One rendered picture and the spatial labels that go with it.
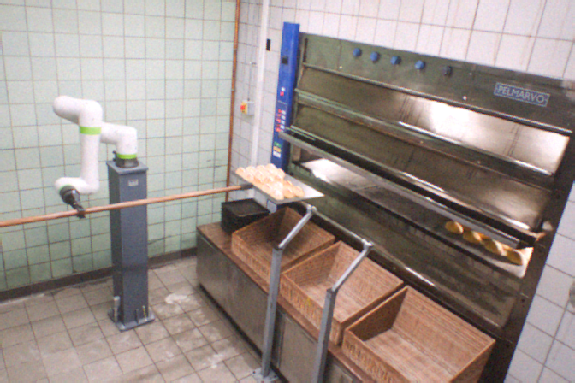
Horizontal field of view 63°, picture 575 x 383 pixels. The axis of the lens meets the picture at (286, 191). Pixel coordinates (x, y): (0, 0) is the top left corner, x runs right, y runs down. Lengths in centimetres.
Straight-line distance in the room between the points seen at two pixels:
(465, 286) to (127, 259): 215
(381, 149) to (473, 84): 67
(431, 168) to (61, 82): 250
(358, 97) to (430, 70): 52
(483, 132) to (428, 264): 79
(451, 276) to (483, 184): 54
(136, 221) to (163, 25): 148
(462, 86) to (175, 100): 228
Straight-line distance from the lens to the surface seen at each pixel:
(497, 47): 239
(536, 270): 240
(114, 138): 314
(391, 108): 274
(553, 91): 228
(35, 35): 357
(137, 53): 374
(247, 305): 331
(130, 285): 352
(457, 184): 251
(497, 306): 256
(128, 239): 334
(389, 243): 288
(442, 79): 255
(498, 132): 239
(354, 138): 296
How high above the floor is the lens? 227
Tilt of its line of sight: 22 degrees down
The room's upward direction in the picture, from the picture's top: 6 degrees clockwise
